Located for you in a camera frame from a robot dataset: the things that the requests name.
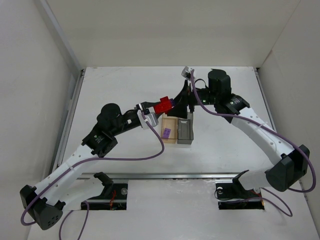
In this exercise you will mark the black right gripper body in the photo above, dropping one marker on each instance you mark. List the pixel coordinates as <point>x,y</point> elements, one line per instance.
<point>189,95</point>

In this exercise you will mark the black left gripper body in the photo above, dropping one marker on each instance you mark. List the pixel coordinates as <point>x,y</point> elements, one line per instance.
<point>131,118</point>

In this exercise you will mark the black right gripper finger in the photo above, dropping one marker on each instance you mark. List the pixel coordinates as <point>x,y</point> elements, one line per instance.
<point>183,96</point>
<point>179,111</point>

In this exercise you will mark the purple lego brick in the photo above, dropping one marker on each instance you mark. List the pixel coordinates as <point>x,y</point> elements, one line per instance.
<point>166,133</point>
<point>172,102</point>

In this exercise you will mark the red lego brick assembly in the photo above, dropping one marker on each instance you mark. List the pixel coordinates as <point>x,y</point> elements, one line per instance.
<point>164,106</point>

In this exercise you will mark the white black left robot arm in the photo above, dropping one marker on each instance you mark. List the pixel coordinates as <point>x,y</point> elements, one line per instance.
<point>45,202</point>

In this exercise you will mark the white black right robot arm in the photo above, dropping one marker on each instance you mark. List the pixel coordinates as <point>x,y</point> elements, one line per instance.
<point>289,162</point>

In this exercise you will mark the wooden tray container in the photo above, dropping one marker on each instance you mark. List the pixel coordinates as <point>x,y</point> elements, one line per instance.
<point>172,123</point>

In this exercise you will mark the grey plastic container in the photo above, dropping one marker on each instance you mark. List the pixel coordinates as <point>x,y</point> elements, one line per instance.
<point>185,133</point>

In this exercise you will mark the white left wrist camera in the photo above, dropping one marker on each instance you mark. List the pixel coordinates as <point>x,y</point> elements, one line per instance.
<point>150,118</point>

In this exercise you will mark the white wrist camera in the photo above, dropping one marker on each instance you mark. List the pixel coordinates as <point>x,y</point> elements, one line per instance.
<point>188,73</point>
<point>150,118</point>

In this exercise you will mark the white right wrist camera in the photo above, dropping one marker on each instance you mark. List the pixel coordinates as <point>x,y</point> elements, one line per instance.
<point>188,73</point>

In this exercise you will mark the aluminium rail left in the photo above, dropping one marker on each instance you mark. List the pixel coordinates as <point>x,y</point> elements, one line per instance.
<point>66,122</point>

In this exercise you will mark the aluminium rail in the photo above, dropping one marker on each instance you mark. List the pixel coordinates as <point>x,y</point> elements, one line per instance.
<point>260,105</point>
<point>170,176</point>
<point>66,122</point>

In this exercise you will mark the aluminium rail right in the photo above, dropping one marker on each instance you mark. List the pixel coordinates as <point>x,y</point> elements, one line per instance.
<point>260,105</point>

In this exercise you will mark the aluminium rail front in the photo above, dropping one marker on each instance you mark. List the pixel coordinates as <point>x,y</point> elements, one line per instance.
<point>170,176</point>

